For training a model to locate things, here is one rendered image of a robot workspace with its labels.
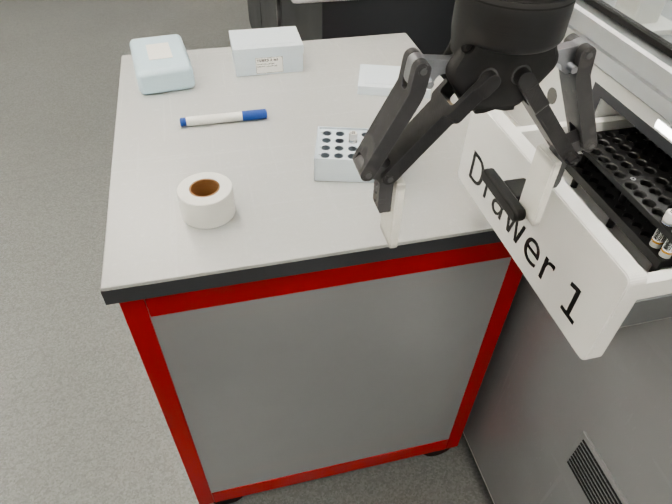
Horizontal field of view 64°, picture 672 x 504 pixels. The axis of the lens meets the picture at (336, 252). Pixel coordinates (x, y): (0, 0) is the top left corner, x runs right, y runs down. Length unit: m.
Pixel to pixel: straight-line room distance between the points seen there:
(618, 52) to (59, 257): 1.65
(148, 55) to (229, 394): 0.60
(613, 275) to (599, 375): 0.35
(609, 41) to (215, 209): 0.50
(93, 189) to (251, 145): 1.36
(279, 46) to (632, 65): 0.59
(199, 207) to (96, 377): 0.95
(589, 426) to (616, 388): 0.10
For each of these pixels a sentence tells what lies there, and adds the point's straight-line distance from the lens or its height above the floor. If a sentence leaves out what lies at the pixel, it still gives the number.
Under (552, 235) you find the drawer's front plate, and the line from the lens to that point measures 0.54.
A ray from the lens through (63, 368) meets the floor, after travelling 1.62.
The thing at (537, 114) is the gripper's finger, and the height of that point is 1.02.
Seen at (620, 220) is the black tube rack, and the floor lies 0.87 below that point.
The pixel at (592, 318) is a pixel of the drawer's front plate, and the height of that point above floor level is 0.87.
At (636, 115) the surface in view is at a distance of 0.69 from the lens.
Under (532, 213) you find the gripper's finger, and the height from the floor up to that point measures 0.91.
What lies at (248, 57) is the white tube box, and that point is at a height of 0.80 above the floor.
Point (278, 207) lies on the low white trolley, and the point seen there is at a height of 0.76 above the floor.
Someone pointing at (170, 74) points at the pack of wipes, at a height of 0.79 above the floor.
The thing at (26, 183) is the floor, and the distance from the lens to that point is 2.30.
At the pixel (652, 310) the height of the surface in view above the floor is 0.86.
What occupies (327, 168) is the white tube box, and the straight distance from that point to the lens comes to 0.76.
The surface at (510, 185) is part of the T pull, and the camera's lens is 0.55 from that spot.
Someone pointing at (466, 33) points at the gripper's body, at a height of 1.08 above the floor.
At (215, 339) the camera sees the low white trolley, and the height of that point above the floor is 0.62.
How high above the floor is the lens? 1.23
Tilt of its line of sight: 44 degrees down
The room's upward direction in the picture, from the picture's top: 2 degrees clockwise
